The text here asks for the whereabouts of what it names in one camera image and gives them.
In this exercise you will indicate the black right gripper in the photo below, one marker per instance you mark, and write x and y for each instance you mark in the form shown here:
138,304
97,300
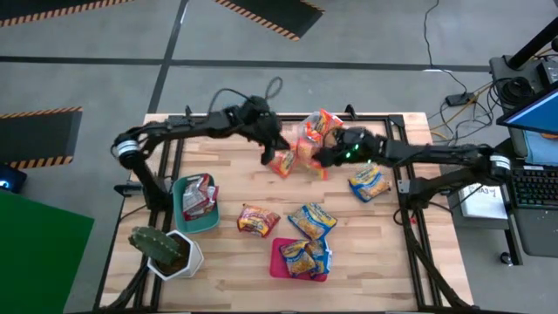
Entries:
362,146

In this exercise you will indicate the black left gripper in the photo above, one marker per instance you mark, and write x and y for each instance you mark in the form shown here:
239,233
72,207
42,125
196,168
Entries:
259,124

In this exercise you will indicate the blue Maruchan ramen pack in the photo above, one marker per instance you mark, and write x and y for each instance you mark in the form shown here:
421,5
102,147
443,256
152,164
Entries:
296,259
311,221
325,259
369,183

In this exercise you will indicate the red Maruchan ramen pack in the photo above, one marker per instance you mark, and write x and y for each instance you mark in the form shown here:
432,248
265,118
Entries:
196,187
205,210
257,220

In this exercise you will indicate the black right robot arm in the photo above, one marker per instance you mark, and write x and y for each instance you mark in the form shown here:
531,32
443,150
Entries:
436,152

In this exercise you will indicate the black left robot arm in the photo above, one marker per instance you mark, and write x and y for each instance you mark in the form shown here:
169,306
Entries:
187,125

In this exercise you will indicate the clear plastic container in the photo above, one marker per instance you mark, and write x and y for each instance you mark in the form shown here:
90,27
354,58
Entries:
305,125

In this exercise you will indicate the black table clamp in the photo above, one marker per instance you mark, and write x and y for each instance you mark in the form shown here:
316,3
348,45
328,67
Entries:
188,111
349,110

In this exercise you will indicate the teal plastic bin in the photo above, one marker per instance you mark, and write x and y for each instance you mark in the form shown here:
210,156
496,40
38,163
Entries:
205,226

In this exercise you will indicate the red plastic bin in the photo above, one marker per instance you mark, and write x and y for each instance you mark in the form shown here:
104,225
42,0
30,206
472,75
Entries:
274,261

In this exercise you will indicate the white hexagonal plant pot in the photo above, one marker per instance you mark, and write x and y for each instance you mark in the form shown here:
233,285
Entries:
194,257

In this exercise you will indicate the black hazard-striped floor mat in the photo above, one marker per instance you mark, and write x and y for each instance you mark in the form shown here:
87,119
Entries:
43,6
279,11
35,135

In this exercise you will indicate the black power adapter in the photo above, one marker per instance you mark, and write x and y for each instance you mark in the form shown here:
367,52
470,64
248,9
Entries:
460,99

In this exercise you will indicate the green cactus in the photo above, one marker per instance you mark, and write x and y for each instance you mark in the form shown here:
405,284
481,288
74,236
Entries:
154,244

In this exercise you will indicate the white labelled paper sheet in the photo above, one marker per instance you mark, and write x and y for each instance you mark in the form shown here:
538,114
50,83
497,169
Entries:
484,205

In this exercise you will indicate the black caster wheel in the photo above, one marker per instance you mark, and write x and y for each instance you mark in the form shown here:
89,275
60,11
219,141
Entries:
506,258

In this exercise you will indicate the black keyboard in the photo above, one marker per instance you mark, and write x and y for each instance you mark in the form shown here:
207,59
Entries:
534,187

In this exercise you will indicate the computer monitor with blue screen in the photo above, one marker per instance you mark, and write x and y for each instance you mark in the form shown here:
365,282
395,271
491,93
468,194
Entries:
536,115

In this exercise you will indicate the blue cloth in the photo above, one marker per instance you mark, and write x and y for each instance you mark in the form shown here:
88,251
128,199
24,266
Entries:
542,148

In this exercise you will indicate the grey desk tray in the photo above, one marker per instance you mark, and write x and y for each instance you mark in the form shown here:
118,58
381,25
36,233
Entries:
540,235

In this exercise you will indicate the black stand pole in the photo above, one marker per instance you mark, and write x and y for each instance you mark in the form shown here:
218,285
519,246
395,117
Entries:
532,43

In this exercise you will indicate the small black box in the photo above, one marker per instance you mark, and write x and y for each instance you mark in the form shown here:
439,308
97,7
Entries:
550,73

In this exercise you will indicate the green floor board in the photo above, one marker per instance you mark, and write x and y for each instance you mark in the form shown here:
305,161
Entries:
39,253

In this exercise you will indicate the black device with blue light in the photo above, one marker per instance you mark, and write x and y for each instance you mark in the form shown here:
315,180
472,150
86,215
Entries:
13,179

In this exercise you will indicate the black aluminium table frame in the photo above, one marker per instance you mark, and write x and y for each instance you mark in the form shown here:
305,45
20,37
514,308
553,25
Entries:
375,118

